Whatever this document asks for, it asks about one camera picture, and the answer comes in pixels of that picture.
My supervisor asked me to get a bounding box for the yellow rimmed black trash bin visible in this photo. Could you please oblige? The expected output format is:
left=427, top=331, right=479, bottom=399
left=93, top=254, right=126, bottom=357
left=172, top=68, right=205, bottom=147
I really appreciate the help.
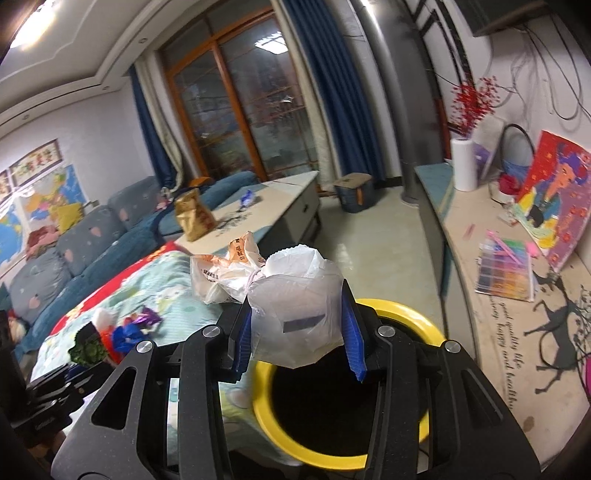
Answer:
left=252, top=299, right=445, bottom=471

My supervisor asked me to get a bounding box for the white orange printed plastic bag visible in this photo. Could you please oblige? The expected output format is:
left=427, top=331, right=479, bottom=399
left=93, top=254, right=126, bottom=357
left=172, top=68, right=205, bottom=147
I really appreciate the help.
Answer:
left=190, top=232, right=266, bottom=304

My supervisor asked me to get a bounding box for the blue grey sectional sofa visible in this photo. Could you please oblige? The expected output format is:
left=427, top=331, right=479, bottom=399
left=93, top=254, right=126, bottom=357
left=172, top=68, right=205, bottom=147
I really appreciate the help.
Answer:
left=0, top=170, right=260, bottom=365

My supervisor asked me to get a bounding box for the hello kitty patterned blanket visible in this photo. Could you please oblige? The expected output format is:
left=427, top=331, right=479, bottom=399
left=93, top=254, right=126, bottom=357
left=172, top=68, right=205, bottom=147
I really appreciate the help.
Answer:
left=32, top=247, right=301, bottom=467

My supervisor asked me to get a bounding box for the pile of red clothes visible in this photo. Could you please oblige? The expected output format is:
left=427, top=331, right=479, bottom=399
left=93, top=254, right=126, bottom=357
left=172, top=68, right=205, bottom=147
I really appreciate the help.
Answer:
left=25, top=225, right=60, bottom=261

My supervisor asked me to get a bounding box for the world map poster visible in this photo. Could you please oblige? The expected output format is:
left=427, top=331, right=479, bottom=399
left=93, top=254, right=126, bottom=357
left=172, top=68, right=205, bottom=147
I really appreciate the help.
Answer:
left=0, top=201, right=26, bottom=275

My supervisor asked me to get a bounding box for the yellow pillow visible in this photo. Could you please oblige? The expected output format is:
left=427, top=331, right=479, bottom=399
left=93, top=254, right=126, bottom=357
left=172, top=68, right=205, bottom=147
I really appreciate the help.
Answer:
left=49, top=202, right=84, bottom=234

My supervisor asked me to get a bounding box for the colourful diamond painting canvas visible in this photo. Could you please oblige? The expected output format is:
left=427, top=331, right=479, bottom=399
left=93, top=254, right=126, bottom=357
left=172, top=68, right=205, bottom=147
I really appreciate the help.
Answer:
left=513, top=130, right=590, bottom=272

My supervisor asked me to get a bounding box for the blue curtain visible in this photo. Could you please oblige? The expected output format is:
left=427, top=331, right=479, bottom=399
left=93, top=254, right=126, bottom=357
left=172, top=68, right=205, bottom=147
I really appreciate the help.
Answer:
left=129, top=63, right=183, bottom=192
left=284, top=0, right=387, bottom=181

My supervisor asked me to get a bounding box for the dark blue storage stool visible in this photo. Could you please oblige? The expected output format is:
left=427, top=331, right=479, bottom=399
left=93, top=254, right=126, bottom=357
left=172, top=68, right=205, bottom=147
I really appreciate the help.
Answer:
left=334, top=173, right=377, bottom=213

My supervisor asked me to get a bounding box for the green black snack wrapper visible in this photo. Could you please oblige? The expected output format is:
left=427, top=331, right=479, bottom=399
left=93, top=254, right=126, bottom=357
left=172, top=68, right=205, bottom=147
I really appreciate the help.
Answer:
left=68, top=322, right=108, bottom=368

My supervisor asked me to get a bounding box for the silver tower air conditioner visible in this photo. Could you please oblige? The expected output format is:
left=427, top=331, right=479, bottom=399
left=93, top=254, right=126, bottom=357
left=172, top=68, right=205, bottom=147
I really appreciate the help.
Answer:
left=352, top=1, right=444, bottom=205

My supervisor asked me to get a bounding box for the framed cross-stitch picture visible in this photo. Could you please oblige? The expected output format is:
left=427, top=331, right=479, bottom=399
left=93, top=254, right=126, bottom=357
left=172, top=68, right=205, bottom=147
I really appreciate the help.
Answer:
left=0, top=170, right=12, bottom=204
left=9, top=139, right=63, bottom=188

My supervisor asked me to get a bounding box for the wall mounted black television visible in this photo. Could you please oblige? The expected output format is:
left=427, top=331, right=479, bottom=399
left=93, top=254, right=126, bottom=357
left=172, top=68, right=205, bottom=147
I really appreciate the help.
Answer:
left=455, top=0, right=548, bottom=37

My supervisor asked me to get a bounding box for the red berry branch decoration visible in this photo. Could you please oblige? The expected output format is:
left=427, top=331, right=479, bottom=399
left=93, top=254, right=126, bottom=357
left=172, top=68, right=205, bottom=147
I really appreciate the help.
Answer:
left=450, top=76, right=500, bottom=139

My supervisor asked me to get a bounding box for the blue candy wrapper on table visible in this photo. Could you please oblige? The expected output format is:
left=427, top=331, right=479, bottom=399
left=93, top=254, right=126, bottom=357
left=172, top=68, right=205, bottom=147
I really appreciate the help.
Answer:
left=239, top=189, right=256, bottom=210

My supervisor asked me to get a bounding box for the china map poster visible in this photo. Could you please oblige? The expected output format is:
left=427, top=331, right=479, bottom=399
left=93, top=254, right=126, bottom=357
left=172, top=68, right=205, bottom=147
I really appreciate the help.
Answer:
left=19, top=165, right=86, bottom=227

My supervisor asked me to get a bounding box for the right blue curtain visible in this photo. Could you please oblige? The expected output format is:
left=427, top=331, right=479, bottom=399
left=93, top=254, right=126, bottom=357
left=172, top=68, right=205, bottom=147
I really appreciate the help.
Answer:
left=284, top=0, right=387, bottom=181

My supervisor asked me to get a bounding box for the grey white coffee table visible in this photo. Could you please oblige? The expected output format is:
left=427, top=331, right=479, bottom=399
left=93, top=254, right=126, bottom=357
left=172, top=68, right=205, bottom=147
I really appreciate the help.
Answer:
left=175, top=171, right=322, bottom=257

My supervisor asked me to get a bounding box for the blue basket with black handle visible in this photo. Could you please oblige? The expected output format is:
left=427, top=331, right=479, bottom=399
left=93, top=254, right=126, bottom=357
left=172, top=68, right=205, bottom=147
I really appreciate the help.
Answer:
left=499, top=123, right=535, bottom=184

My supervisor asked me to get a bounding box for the wooden framed glass door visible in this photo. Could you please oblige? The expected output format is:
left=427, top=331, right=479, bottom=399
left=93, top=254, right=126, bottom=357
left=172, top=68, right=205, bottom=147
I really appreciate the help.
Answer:
left=158, top=1, right=318, bottom=181

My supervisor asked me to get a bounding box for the left blue curtain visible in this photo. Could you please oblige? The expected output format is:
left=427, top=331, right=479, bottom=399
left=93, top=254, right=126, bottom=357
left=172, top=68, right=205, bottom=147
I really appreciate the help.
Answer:
left=129, top=63, right=183, bottom=192

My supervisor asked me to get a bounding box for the colourful bead organiser box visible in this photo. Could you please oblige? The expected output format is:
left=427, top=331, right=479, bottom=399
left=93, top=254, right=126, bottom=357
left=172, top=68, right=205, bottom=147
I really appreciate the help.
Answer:
left=475, top=237, right=535, bottom=302

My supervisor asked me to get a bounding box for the gold paper bag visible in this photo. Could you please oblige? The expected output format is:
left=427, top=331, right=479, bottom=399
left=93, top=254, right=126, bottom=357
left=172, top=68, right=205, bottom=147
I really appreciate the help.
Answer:
left=174, top=189, right=217, bottom=242

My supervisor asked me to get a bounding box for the left framed cross-stitch picture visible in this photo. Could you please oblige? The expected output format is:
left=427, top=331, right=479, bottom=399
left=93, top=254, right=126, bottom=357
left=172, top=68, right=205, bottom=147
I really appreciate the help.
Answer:
left=0, top=170, right=12, bottom=204

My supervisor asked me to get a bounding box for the right framed cross-stitch picture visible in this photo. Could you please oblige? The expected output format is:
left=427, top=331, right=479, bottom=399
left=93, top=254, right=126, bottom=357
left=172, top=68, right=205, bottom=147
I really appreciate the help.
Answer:
left=9, top=139, right=63, bottom=188

